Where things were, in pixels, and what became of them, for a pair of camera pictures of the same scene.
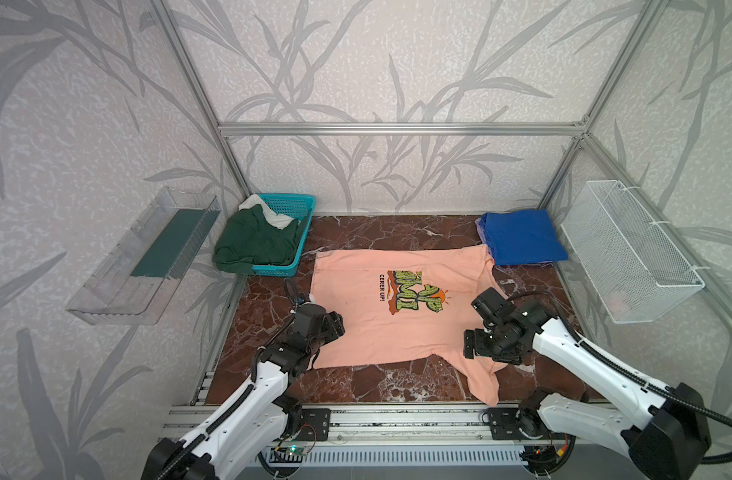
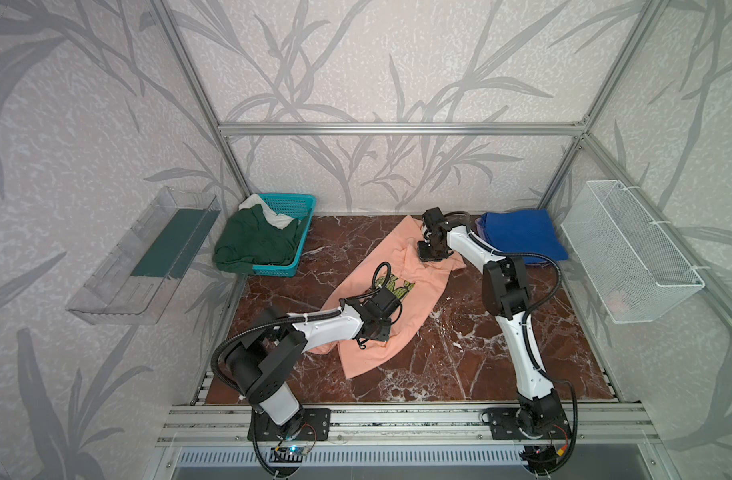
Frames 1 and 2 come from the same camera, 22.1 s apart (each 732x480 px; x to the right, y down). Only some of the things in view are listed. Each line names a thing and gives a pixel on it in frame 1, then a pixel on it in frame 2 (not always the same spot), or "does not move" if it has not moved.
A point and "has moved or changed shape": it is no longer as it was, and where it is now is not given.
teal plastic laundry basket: x=296 y=205 does not move
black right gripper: x=479 y=342 to x=430 y=248
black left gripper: x=332 y=324 to x=381 y=309
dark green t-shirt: x=248 y=238 does not move
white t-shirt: x=278 y=221 does not move
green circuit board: x=297 y=451 does not move
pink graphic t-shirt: x=399 y=304 has moved or changed shape
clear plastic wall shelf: x=137 y=279 does not move
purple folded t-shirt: x=480 y=225 does not move
